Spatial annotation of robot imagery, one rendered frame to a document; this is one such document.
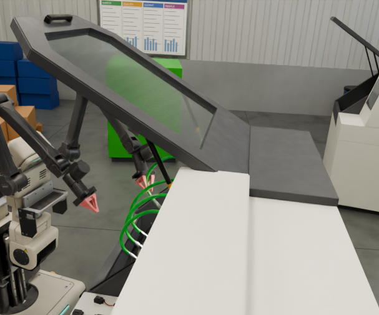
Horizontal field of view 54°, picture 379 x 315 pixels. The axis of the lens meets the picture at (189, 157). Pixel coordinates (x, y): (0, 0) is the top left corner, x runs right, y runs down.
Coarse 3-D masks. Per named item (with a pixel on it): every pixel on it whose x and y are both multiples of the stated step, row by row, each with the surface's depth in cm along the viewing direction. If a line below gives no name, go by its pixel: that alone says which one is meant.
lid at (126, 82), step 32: (32, 32) 122; (64, 32) 142; (96, 32) 166; (64, 64) 116; (96, 64) 137; (128, 64) 158; (160, 64) 181; (96, 96) 114; (128, 96) 130; (160, 96) 149; (192, 96) 175; (160, 128) 119; (192, 128) 141; (224, 128) 158; (192, 160) 117; (224, 160) 128
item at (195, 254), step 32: (192, 192) 103; (224, 192) 104; (160, 224) 88; (192, 224) 88; (224, 224) 89; (160, 256) 77; (192, 256) 77; (224, 256) 78; (128, 288) 68; (160, 288) 68; (192, 288) 68; (224, 288) 69
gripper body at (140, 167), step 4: (136, 164) 183; (140, 164) 182; (144, 164) 183; (136, 168) 183; (140, 168) 181; (144, 168) 182; (136, 172) 179; (140, 172) 179; (152, 172) 184; (132, 176) 181; (136, 176) 182
